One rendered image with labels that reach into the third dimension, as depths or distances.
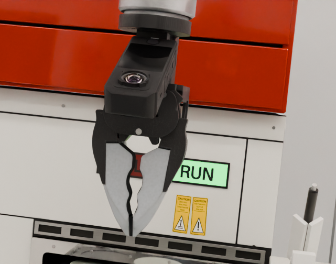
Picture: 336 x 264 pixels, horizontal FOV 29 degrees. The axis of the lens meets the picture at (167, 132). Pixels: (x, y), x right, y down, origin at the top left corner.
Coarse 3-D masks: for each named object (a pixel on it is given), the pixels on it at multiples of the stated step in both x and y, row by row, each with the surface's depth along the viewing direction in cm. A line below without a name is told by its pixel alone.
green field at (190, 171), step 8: (184, 160) 121; (184, 168) 121; (192, 168) 121; (200, 168) 121; (208, 168) 120; (216, 168) 120; (224, 168) 120; (176, 176) 121; (184, 176) 121; (192, 176) 121; (200, 176) 121; (208, 176) 120; (216, 176) 120; (224, 176) 120; (216, 184) 120; (224, 184) 120
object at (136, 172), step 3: (138, 156) 122; (141, 156) 122; (138, 159) 122; (135, 162) 122; (138, 162) 122; (135, 165) 122; (138, 165) 122; (135, 168) 122; (138, 168) 122; (132, 171) 123; (135, 171) 122; (138, 171) 122; (132, 174) 123; (135, 174) 122; (138, 174) 122; (141, 174) 122
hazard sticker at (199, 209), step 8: (192, 200) 121; (200, 200) 121; (192, 208) 121; (200, 208) 121; (192, 216) 121; (200, 216) 121; (192, 224) 122; (200, 224) 121; (192, 232) 122; (200, 232) 121
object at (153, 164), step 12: (144, 156) 62; (156, 156) 62; (168, 156) 62; (144, 168) 62; (156, 168) 62; (144, 180) 62; (156, 180) 62; (144, 192) 62; (156, 192) 62; (144, 204) 62; (156, 204) 62; (144, 216) 63; (132, 228) 63
